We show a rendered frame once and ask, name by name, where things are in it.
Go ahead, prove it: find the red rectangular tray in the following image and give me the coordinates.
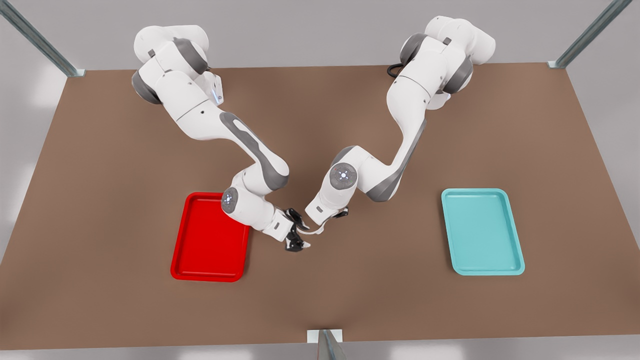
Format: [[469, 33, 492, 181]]
[[170, 192, 251, 283]]

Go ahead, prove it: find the teal rectangular tray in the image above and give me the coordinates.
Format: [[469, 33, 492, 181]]
[[440, 188, 526, 277]]

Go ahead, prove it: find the silver frame post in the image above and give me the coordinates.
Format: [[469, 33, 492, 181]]
[[547, 0, 634, 69], [306, 328, 346, 360], [0, 0, 86, 78]]

